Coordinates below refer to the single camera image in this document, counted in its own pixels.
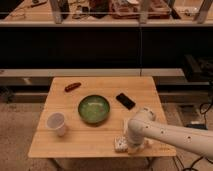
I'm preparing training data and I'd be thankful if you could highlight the brown sausage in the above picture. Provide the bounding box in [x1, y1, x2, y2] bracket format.
[64, 82, 81, 92]

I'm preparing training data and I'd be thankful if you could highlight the blue power box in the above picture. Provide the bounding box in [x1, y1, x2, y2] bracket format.
[186, 123, 208, 130]

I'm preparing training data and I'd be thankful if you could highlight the black phone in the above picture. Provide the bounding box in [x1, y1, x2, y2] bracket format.
[116, 93, 136, 110]

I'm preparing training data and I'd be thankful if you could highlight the long background shelf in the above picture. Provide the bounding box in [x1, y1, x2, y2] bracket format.
[0, 0, 213, 27]

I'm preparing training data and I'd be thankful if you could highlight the green ceramic bowl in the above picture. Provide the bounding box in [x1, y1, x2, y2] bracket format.
[78, 95, 110, 124]

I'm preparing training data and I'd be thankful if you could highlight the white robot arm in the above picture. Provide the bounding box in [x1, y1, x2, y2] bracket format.
[126, 107, 213, 159]

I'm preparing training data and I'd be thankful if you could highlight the wooden folding table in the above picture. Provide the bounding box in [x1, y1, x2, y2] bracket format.
[27, 76, 177, 159]

